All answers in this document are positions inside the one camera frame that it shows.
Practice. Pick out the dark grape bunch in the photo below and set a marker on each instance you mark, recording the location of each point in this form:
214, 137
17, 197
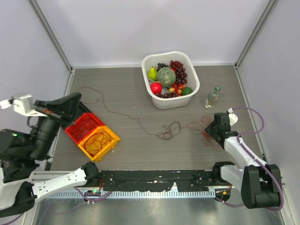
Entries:
161, 65

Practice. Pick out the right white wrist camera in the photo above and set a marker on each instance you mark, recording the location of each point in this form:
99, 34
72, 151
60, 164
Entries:
232, 117

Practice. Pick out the white plastic fruit basket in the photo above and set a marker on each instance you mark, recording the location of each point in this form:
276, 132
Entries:
192, 78

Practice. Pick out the green yellow pear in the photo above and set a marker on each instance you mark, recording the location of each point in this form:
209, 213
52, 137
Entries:
152, 74

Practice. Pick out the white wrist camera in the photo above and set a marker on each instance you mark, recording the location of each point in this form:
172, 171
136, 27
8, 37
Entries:
232, 117
22, 104

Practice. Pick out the yellow plastic bin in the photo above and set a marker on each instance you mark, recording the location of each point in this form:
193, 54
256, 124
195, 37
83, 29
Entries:
98, 143

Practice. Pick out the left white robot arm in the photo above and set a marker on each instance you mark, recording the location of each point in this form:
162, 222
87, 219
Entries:
19, 153

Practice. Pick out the green netted melon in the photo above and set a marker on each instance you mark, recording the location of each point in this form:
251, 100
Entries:
166, 77

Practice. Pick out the red apple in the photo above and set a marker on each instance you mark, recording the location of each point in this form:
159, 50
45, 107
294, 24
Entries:
156, 88

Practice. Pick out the clear glass bottle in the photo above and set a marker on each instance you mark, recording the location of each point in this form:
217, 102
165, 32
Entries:
213, 97

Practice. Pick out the slotted cable duct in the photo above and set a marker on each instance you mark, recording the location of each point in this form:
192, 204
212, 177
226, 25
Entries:
173, 193

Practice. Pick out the green lime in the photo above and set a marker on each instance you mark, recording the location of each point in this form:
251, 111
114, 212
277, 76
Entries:
186, 91

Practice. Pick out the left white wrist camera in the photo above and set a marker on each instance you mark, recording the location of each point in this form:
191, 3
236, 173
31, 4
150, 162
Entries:
22, 104

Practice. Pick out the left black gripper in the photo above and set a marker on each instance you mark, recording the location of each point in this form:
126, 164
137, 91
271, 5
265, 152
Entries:
63, 108

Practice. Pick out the cherry cluster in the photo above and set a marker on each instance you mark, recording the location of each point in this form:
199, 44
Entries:
172, 92

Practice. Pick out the black plastic bin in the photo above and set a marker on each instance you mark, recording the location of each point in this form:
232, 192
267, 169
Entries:
82, 109

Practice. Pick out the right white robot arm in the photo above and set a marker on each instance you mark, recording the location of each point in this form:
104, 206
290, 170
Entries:
259, 183

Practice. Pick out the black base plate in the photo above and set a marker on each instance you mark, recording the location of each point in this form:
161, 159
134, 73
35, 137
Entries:
158, 180

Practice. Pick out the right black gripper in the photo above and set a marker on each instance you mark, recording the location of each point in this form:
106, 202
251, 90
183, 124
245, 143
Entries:
209, 129

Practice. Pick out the red plastic bin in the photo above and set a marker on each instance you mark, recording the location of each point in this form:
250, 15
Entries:
83, 126

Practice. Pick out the red grape bunch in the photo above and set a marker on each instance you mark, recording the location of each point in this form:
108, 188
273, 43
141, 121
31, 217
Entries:
180, 71

